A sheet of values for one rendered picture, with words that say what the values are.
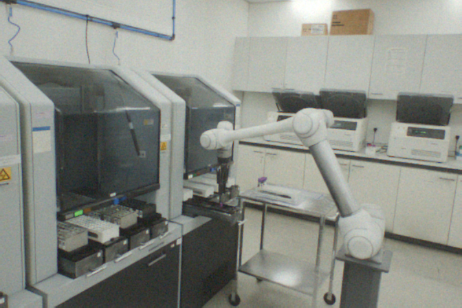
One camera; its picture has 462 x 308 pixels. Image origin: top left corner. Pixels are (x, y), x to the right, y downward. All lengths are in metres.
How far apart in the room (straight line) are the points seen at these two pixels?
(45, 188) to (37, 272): 0.33
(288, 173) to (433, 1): 2.50
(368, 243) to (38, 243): 1.36
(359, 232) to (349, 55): 3.05
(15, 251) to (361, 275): 1.57
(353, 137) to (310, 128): 2.54
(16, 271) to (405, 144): 3.59
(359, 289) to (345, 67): 2.97
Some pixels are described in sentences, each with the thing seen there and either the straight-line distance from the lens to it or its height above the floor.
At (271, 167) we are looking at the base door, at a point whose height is 0.59.
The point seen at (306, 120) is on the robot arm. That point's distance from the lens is 1.73.
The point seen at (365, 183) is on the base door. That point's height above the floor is 0.57.
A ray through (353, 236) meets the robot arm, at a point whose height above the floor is 0.90.
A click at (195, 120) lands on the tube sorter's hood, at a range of 2.26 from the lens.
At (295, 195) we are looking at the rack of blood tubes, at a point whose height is 0.88.
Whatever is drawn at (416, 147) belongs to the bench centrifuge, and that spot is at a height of 1.04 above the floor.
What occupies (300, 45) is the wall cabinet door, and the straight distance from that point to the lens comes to 4.71.
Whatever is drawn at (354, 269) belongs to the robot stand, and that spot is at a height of 0.64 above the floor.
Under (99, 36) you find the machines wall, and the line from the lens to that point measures 3.22.
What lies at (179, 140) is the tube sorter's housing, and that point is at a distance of 2.16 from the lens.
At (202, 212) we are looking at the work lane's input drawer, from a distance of 2.25.
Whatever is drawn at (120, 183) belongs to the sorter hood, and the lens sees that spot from 1.83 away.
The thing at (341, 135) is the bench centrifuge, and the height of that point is 1.07.
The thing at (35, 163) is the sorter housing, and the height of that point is 1.21.
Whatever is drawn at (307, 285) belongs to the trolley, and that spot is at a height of 0.28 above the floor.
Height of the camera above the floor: 1.53
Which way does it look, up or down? 9 degrees down
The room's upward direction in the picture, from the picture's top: 3 degrees clockwise
